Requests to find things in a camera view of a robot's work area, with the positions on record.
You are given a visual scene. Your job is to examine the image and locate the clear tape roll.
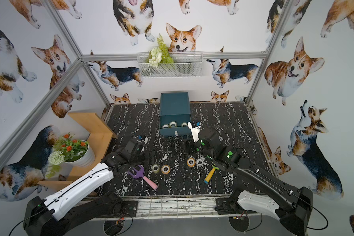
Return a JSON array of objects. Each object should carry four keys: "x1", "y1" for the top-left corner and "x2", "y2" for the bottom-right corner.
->
[
  {"x1": 169, "y1": 121, "x2": 178, "y2": 127},
  {"x1": 195, "y1": 158, "x2": 204, "y2": 167}
]

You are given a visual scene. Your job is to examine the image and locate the teal drawer cabinet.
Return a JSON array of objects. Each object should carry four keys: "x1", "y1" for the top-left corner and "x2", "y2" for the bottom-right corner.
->
[{"x1": 159, "y1": 92, "x2": 192, "y2": 137}]

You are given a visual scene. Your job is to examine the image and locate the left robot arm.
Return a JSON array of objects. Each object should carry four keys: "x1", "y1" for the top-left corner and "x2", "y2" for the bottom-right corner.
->
[{"x1": 23, "y1": 135, "x2": 148, "y2": 236}]

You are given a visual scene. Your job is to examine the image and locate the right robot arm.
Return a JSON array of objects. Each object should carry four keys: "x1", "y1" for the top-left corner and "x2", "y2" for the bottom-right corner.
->
[{"x1": 186, "y1": 126, "x2": 313, "y2": 236}]

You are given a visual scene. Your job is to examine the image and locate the orange tape roll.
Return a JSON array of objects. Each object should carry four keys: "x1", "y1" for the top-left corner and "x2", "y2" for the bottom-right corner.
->
[
  {"x1": 187, "y1": 158, "x2": 196, "y2": 167},
  {"x1": 161, "y1": 165, "x2": 171, "y2": 175}
]

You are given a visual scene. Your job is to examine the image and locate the purple toy garden fork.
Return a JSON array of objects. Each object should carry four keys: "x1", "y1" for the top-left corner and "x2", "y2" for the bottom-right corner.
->
[{"x1": 127, "y1": 165, "x2": 158, "y2": 190}]

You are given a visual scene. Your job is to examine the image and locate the wooden corner shelf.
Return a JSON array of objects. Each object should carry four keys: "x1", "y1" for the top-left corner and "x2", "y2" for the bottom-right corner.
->
[{"x1": 39, "y1": 112, "x2": 117, "y2": 194}]

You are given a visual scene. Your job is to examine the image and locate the green toy shovel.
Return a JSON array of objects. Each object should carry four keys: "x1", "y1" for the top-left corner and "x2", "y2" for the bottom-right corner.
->
[{"x1": 204, "y1": 161, "x2": 219, "y2": 184}]

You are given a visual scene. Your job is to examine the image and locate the potted red flower plant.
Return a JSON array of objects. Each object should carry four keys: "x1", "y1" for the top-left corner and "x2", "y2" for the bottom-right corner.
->
[{"x1": 46, "y1": 133, "x2": 95, "y2": 179}]

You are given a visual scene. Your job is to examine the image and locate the fern and white flowers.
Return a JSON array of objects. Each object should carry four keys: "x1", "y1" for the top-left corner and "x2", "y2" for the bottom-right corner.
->
[{"x1": 146, "y1": 34, "x2": 174, "y2": 68}]

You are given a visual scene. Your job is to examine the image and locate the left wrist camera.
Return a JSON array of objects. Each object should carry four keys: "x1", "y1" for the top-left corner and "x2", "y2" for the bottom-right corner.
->
[{"x1": 136, "y1": 135, "x2": 149, "y2": 152}]

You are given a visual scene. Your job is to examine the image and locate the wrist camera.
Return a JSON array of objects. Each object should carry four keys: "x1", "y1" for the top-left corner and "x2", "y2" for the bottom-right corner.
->
[
  {"x1": 136, "y1": 135, "x2": 149, "y2": 152},
  {"x1": 188, "y1": 122, "x2": 202, "y2": 143}
]

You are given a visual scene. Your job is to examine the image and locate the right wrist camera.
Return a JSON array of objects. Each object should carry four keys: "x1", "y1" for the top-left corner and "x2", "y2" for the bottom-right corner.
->
[{"x1": 188, "y1": 122, "x2": 202, "y2": 143}]

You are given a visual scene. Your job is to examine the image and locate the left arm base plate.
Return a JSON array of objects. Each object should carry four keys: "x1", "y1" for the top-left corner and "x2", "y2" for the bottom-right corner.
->
[{"x1": 105, "y1": 201, "x2": 138, "y2": 217}]

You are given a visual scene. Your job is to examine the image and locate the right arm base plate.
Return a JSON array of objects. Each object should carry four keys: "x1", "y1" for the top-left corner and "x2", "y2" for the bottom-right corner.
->
[{"x1": 214, "y1": 198, "x2": 257, "y2": 215}]

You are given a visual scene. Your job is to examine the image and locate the white wire basket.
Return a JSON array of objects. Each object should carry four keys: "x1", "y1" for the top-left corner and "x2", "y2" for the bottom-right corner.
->
[{"x1": 137, "y1": 52, "x2": 204, "y2": 78}]

